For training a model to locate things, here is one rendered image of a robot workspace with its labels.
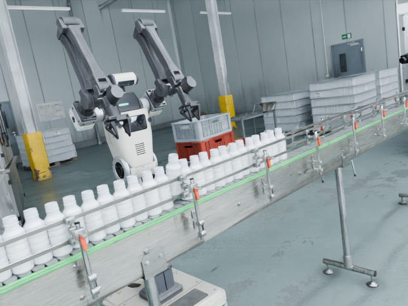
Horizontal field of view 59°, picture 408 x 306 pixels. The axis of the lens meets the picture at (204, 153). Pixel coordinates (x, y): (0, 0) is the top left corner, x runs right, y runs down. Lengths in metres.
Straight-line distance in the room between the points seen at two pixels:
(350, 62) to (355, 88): 4.31
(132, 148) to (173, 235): 0.72
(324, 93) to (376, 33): 4.20
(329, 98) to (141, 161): 6.35
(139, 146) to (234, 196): 0.67
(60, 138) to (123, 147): 9.02
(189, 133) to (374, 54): 8.67
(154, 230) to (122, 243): 0.13
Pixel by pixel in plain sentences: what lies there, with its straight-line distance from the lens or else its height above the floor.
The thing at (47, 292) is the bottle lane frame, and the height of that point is 0.93.
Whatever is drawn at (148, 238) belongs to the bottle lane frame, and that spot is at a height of 0.94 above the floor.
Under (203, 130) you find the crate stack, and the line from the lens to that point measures 3.86.
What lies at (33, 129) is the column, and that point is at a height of 1.17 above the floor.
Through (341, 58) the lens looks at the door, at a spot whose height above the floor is 1.64.
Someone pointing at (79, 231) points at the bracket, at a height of 1.09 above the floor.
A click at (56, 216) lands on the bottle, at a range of 1.18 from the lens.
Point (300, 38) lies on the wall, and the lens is 12.92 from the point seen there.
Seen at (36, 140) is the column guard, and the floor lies 0.91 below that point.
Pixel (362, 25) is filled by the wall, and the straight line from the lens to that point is 11.99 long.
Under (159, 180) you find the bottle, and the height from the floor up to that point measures 1.12.
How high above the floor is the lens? 1.43
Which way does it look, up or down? 10 degrees down
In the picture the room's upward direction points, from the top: 10 degrees counter-clockwise
